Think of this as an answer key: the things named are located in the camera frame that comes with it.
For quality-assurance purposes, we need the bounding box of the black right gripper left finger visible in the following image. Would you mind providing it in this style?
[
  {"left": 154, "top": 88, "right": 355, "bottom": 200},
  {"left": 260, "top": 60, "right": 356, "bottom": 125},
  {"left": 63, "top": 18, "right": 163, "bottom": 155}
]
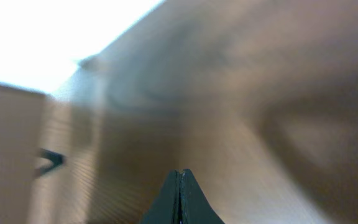
[{"left": 140, "top": 170, "right": 180, "bottom": 224}]

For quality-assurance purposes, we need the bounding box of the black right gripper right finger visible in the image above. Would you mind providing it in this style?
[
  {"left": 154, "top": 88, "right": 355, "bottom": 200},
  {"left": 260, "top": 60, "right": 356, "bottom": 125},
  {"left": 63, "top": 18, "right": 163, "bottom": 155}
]
[{"left": 180, "top": 169, "right": 224, "bottom": 224}]

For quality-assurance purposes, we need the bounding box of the brown cardboard box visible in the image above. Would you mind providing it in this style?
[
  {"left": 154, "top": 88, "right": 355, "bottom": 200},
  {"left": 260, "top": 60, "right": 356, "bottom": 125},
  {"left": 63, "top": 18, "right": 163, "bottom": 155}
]
[{"left": 0, "top": 75, "right": 117, "bottom": 223}]

